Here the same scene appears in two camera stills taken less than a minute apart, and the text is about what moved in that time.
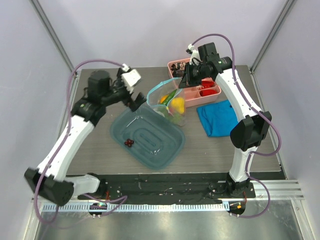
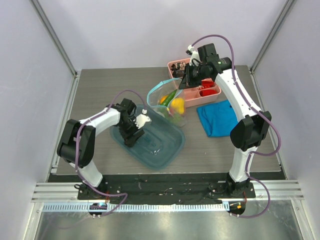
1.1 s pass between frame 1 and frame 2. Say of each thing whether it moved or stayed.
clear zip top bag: stayed
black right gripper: stayed
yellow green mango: stayed
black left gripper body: moved
